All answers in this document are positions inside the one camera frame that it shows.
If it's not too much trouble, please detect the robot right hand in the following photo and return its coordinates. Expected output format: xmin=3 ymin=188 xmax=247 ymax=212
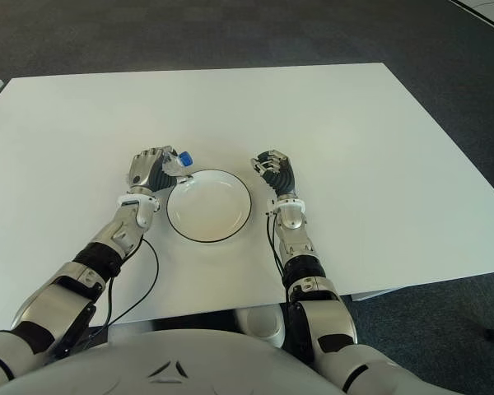
xmin=250 ymin=149 xmax=296 ymax=198

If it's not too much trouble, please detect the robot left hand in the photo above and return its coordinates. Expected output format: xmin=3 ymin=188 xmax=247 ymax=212
xmin=125 ymin=146 xmax=197 ymax=195

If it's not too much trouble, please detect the clear water bottle blue cap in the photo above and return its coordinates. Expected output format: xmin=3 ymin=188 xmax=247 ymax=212
xmin=162 ymin=147 xmax=194 ymax=178

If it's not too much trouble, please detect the white plate black rim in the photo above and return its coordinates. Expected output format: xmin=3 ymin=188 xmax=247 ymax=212
xmin=166 ymin=169 xmax=253 ymax=244

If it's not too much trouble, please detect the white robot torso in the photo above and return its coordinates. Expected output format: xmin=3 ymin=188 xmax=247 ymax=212
xmin=0 ymin=328 xmax=343 ymax=395

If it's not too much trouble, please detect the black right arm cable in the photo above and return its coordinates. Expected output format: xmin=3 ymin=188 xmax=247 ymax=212
xmin=265 ymin=211 xmax=291 ymax=304

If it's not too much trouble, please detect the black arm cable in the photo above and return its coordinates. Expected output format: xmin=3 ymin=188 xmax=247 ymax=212
xmin=88 ymin=236 xmax=161 ymax=334
xmin=265 ymin=211 xmax=291 ymax=304

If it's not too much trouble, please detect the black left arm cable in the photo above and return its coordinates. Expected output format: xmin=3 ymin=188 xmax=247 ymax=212
xmin=88 ymin=236 xmax=161 ymax=334

